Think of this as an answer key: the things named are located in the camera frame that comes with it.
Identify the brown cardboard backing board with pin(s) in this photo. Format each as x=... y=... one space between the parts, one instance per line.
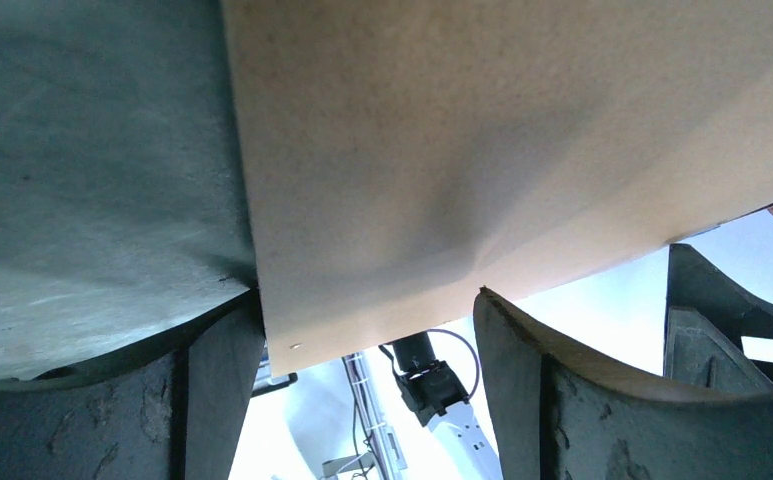
x=400 y=155

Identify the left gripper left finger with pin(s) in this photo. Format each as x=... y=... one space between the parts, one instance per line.
x=170 y=406

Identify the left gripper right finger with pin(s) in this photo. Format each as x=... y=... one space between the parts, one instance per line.
x=563 y=410

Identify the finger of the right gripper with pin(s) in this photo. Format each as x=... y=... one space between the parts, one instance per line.
x=697 y=353
x=694 y=283

